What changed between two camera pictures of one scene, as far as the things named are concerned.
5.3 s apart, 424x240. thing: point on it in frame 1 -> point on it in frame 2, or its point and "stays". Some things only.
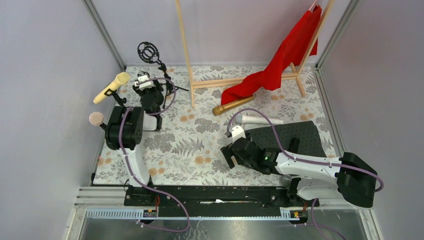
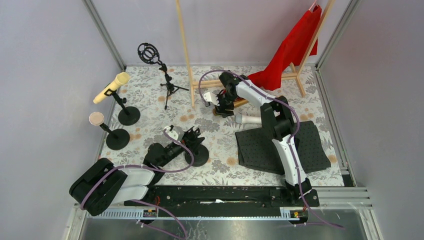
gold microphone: x=218 y=109 stays
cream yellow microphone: x=122 y=78 stays
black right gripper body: x=234 y=154 -> x=222 y=101
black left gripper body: x=147 y=91 -> x=187 y=139
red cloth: x=301 y=43 stays
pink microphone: x=96 y=118 stays
